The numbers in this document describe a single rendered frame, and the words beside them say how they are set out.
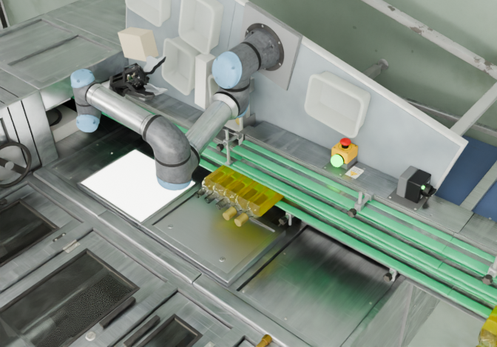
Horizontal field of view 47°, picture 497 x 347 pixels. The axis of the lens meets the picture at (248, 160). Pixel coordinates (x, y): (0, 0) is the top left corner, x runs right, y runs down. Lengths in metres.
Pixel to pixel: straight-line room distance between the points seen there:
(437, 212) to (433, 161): 0.17
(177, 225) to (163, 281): 0.25
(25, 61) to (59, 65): 0.18
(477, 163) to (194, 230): 1.10
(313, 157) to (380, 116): 0.31
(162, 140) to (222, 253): 0.60
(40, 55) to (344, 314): 1.88
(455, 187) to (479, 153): 0.24
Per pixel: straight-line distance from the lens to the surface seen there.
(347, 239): 2.12
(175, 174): 1.84
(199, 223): 2.33
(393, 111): 1.98
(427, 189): 2.00
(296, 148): 2.22
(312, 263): 2.21
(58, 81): 2.72
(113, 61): 2.87
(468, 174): 2.22
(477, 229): 1.98
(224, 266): 2.15
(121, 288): 2.21
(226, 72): 2.03
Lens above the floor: 2.27
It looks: 36 degrees down
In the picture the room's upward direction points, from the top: 126 degrees counter-clockwise
